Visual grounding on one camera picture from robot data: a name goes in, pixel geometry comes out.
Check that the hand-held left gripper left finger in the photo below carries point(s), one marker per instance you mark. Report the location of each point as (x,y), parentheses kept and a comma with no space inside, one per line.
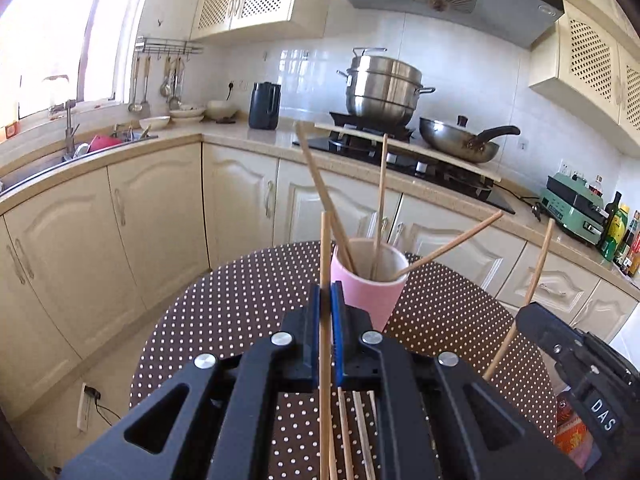
(315,340)

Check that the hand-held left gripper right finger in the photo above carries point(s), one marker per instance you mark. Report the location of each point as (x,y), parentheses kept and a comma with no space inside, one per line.
(339,340)

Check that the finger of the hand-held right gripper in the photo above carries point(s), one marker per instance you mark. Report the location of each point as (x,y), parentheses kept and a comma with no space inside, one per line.
(542,327)

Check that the pink cup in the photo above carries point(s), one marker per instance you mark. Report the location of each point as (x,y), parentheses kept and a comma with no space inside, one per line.
(367,295)

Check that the light wooden chopstick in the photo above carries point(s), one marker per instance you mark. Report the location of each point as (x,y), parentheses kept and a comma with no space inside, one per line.
(325,250)
(537,270)
(320,180)
(381,185)
(450,245)

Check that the set of wooden chopsticks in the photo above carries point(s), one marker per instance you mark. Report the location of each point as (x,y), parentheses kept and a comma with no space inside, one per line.
(345,435)

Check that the orange snack packet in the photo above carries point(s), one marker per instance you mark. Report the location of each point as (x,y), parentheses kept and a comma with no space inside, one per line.
(570,430)

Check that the green countertop appliance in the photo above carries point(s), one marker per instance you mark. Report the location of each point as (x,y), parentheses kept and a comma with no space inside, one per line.
(570,210)

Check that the dark sauce bottle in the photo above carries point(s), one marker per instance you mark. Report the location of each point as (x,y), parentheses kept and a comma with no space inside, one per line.
(631,245)

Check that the dark glass bottle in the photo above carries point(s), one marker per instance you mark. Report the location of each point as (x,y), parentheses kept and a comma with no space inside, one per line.
(611,225)

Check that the black gas stove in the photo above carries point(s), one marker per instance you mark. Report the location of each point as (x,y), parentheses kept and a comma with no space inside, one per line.
(450,177)

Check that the black electric kettle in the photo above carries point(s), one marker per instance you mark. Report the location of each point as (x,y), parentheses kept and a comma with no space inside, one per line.
(264,107)

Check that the large white bowl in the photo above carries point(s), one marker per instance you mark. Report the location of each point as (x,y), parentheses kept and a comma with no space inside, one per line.
(222,109)

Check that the steel steamer pot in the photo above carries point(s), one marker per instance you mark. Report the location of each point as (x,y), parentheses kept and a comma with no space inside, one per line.
(382,90)

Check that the stack of white bowls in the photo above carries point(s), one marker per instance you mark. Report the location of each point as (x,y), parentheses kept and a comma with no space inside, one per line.
(186,114)

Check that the small white bowl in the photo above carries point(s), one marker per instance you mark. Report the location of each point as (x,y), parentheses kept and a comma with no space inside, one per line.
(154,123)

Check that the red bowl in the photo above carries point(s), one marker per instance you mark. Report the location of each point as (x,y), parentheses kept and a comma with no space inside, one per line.
(105,143)

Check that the hanging metal whisk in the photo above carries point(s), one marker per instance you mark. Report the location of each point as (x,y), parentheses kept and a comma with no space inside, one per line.
(177,85)

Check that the hanging metal spoon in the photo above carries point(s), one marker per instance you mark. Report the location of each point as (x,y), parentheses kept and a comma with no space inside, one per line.
(165,82)

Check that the hanging metal spatula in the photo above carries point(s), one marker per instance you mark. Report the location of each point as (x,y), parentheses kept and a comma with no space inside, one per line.
(145,87)

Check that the hanging metal ladle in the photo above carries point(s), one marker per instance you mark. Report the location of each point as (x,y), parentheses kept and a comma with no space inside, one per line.
(134,90)

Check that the grey range hood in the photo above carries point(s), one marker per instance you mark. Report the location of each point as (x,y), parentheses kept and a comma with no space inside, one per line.
(500,15)

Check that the steel kitchen sink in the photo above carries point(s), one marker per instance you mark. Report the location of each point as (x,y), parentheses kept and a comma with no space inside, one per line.
(45,170)

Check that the metal sink faucet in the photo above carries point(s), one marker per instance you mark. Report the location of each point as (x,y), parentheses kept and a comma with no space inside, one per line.
(70,125)

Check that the small red box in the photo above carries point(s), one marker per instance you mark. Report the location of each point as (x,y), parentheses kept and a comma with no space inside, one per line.
(11,130)

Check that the kitchen window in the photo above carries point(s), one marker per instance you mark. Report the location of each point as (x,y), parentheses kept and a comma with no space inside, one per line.
(50,25)

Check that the wide white wall socket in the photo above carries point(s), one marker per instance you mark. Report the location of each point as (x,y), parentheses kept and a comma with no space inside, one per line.
(570,167)

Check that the wall socket with black plug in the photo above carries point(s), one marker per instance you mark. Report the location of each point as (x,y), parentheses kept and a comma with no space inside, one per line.
(234,85)

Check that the metal wall utensil rack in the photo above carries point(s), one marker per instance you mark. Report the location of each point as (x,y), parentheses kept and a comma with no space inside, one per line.
(167,47)

